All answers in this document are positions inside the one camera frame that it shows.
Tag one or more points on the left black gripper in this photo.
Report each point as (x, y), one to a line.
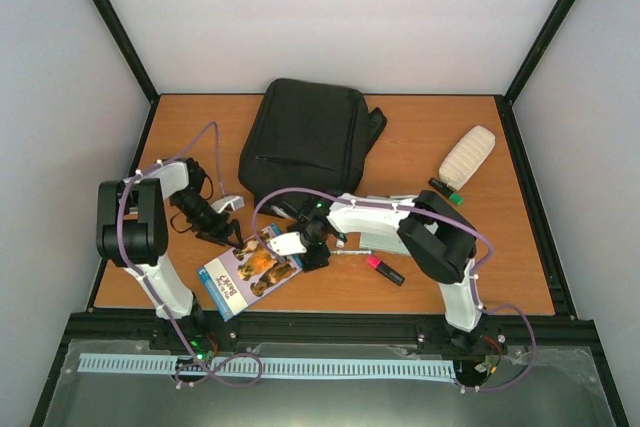
(218, 233)

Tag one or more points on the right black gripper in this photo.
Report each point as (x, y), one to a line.
(318, 259)

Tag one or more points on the silver pen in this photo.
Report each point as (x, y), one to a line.
(351, 252)

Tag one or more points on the dog cover paperback book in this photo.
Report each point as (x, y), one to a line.
(240, 277)

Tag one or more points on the black student bag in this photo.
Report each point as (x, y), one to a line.
(309, 135)

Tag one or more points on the grey hardcover book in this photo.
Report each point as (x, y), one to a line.
(375, 242)

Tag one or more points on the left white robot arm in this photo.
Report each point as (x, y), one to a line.
(132, 232)

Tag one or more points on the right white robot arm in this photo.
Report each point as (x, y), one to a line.
(440, 241)

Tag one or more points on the pink black highlighter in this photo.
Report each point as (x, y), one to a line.
(385, 270)

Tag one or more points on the green black marker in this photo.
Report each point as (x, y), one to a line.
(446, 191)

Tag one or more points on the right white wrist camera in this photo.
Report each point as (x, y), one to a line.
(290, 243)

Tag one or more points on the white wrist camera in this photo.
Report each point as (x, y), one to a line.
(229, 203)
(290, 243)

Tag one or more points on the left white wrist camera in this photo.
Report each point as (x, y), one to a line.
(229, 203)

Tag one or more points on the black aluminium frame rail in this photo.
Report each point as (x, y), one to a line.
(258, 327)

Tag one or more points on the light blue cable duct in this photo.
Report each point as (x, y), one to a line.
(271, 368)

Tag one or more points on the left black corner post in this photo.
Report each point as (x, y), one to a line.
(122, 40)

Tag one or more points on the black corner post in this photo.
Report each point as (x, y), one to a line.
(122, 40)
(542, 41)

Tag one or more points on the right black corner post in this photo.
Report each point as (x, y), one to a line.
(542, 41)

